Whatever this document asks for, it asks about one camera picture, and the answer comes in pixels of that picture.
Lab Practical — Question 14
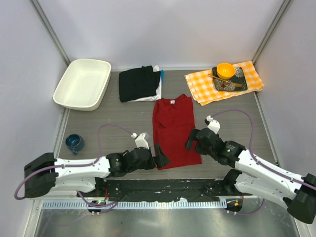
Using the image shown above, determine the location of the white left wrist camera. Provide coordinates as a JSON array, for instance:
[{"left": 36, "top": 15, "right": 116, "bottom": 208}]
[{"left": 131, "top": 132, "right": 150, "bottom": 150}]

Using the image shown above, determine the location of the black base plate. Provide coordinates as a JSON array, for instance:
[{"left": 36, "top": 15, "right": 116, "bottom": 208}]
[{"left": 81, "top": 178, "right": 241, "bottom": 202}]

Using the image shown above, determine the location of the wooden chopstick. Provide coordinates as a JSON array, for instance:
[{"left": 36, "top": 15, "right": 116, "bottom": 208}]
[{"left": 208, "top": 74, "right": 242, "bottom": 87}]

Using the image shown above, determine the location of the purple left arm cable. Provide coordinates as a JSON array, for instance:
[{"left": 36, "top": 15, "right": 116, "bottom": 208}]
[{"left": 14, "top": 123, "right": 138, "bottom": 214}]

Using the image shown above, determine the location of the white rectangular tray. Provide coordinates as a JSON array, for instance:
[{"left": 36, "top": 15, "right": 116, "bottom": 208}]
[{"left": 53, "top": 59, "right": 112, "bottom": 111}]

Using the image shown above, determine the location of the blue ceramic mug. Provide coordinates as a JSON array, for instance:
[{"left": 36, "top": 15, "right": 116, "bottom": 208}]
[{"left": 65, "top": 134, "right": 85, "bottom": 155}]

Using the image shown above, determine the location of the black floral plate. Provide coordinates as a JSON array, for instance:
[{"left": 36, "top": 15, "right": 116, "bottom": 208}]
[{"left": 212, "top": 67, "right": 248, "bottom": 92}]

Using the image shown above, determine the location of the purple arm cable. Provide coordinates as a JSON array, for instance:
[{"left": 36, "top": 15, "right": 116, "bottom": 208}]
[
  {"left": 204, "top": 109, "right": 316, "bottom": 216},
  {"left": 14, "top": 123, "right": 138, "bottom": 214}
]

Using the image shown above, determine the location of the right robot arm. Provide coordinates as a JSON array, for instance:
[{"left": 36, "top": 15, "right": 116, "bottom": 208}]
[{"left": 186, "top": 128, "right": 316, "bottom": 224}]

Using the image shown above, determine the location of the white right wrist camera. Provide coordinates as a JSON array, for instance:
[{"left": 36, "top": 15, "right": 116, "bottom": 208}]
[{"left": 204, "top": 116, "right": 221, "bottom": 134}]

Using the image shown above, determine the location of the folded blue t-shirt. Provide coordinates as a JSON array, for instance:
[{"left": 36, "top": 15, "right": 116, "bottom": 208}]
[{"left": 160, "top": 70, "right": 164, "bottom": 83}]

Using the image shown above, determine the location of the perforated cable rail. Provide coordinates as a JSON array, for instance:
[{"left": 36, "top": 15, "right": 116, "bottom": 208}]
[{"left": 41, "top": 198, "right": 227, "bottom": 210}]

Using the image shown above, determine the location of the folded black t-shirt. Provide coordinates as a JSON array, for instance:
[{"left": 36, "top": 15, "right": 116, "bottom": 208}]
[{"left": 118, "top": 66, "right": 160, "bottom": 102}]

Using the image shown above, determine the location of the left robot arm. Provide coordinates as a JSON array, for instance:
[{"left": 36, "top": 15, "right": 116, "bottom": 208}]
[{"left": 24, "top": 145, "right": 170, "bottom": 198}]

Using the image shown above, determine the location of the yellow checkered cloth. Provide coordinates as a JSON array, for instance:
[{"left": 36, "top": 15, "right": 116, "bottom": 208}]
[{"left": 185, "top": 61, "right": 264, "bottom": 106}]

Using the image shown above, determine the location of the orange bowl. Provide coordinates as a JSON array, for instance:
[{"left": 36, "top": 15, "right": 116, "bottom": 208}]
[{"left": 216, "top": 63, "right": 236, "bottom": 79}]

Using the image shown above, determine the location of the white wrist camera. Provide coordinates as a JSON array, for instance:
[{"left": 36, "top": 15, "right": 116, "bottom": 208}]
[
  {"left": 131, "top": 132, "right": 150, "bottom": 150},
  {"left": 204, "top": 116, "right": 221, "bottom": 134}
]

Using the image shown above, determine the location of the red t-shirt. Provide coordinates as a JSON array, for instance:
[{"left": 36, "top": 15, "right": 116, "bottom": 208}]
[{"left": 152, "top": 94, "right": 202, "bottom": 170}]

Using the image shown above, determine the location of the folded white t-shirt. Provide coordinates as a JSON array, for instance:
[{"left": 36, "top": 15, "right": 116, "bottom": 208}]
[{"left": 129, "top": 65, "right": 162, "bottom": 102}]

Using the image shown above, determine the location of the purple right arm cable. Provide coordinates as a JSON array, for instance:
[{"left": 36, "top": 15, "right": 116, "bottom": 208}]
[{"left": 204, "top": 109, "right": 316, "bottom": 216}]

